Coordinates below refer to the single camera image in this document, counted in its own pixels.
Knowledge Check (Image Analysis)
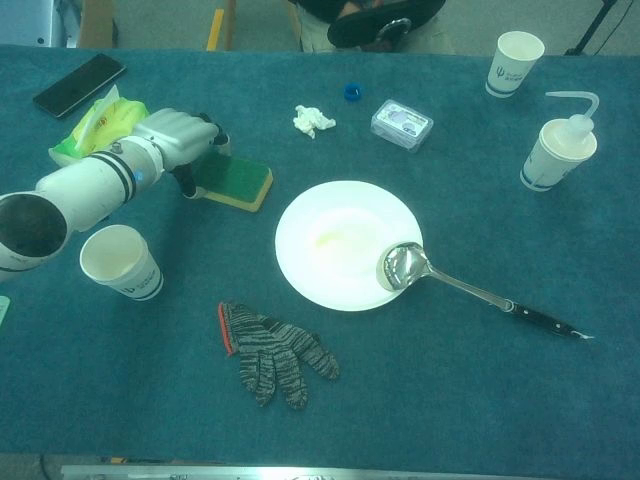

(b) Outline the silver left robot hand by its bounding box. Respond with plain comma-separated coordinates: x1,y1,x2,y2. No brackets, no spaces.
132,107,232,199

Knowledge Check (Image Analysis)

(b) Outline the green yellow sponge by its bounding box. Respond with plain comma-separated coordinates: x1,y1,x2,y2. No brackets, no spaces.
192,149,275,214

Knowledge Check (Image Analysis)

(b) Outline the white round plate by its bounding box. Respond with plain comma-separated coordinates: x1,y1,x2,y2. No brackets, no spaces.
274,180,424,312

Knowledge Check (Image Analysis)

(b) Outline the yellow green tissue pack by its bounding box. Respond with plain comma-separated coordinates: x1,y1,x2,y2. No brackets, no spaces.
48,84,151,166

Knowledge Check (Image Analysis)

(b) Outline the black smartphone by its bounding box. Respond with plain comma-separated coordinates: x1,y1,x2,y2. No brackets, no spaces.
32,53,128,120

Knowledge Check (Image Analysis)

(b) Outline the crumpled white tissue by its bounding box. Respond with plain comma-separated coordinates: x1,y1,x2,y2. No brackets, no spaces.
292,104,337,140

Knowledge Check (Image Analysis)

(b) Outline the brown cardboard box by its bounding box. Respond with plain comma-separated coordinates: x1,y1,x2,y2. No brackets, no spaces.
77,0,119,50

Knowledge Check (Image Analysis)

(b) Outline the empty white paper cup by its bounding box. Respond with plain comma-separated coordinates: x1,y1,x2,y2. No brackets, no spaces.
79,224,165,302

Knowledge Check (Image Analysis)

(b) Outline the seated person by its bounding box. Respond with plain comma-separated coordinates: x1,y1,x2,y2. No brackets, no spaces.
287,0,449,54

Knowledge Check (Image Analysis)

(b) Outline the clear plastic box purple label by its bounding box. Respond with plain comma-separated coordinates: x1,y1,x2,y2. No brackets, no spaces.
370,98,435,154

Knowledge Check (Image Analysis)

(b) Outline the grey striped work glove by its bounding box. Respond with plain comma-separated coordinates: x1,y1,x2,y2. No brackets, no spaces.
217,301,341,411

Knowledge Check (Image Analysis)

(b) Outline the paper cup blue logo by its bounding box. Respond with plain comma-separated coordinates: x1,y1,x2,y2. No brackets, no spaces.
484,30,546,99

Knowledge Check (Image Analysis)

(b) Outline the wash bottle in cup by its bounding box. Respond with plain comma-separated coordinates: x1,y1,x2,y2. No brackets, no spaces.
519,119,599,193

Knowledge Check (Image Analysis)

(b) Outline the teal table cloth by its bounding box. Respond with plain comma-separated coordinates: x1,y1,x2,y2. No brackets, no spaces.
0,43,640,459

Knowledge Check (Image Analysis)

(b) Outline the white squeeze wash bottle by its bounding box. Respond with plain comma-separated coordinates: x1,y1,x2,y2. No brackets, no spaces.
544,90,600,151

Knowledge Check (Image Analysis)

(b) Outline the black tripod stand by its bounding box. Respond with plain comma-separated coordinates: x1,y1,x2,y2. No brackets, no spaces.
564,0,621,56

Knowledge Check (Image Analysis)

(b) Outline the silver metal frame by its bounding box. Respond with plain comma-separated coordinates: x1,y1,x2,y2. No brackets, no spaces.
0,0,81,49

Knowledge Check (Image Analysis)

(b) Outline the black bag with metal ring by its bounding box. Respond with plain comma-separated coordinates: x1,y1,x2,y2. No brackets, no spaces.
327,7,416,51

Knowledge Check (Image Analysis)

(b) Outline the steel serving spoon black handle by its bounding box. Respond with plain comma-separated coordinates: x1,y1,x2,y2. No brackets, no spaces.
375,241,596,342

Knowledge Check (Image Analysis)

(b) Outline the aluminium table edge rail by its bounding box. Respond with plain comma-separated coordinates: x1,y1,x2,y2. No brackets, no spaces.
59,463,640,480

